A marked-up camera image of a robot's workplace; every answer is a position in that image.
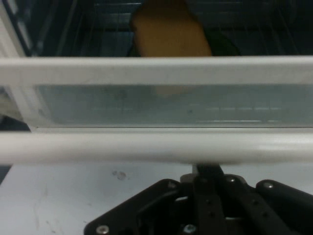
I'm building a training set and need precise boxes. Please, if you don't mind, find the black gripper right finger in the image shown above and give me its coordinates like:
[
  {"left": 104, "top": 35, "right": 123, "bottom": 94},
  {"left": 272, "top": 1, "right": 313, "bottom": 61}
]
[{"left": 224, "top": 174, "right": 313, "bottom": 235}]

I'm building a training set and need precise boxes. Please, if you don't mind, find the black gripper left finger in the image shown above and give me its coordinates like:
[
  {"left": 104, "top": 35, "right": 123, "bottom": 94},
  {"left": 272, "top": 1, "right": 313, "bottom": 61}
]
[{"left": 84, "top": 164, "right": 229, "bottom": 235}]

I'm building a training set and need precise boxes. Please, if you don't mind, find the orange bread slice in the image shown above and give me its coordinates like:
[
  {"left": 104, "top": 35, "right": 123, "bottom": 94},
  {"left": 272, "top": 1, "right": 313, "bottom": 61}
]
[{"left": 129, "top": 0, "right": 212, "bottom": 58}]

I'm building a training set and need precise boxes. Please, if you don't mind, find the oven wire rack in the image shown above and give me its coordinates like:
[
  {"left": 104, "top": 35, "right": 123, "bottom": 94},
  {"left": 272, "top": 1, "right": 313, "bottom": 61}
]
[{"left": 36, "top": 0, "right": 313, "bottom": 58}]

